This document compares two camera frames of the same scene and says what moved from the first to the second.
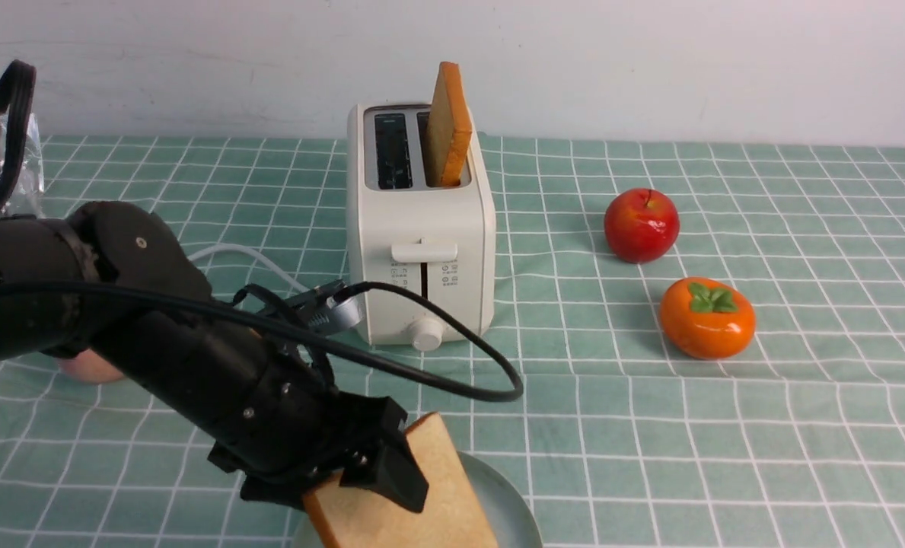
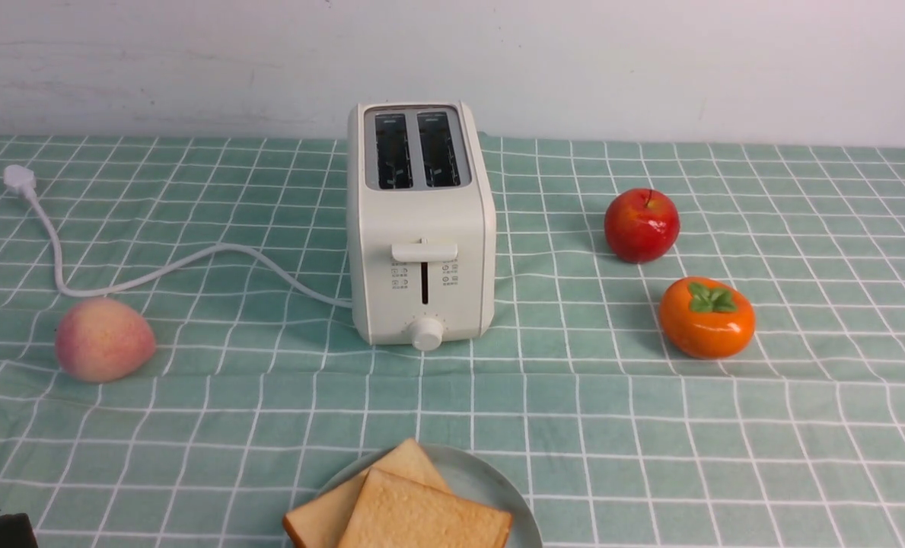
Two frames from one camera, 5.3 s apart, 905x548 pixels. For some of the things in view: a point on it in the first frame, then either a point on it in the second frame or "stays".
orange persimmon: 706,318 stays
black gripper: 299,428 to 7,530
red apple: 641,225 stays
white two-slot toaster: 437,242 stays
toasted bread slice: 448,129 to 396,511
